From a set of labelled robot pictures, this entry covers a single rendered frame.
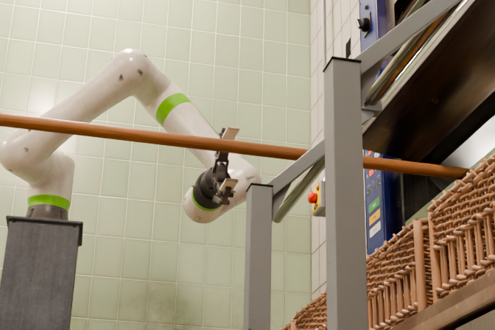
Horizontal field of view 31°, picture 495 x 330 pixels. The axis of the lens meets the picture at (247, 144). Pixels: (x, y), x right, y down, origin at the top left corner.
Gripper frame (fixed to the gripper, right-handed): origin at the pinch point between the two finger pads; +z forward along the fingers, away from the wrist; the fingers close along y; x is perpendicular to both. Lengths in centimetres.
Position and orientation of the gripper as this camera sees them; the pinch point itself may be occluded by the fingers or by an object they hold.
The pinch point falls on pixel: (231, 155)
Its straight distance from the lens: 214.3
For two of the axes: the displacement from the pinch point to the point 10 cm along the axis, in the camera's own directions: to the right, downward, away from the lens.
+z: 2.4, -3.9, -8.9
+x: -9.7, -1.2, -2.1
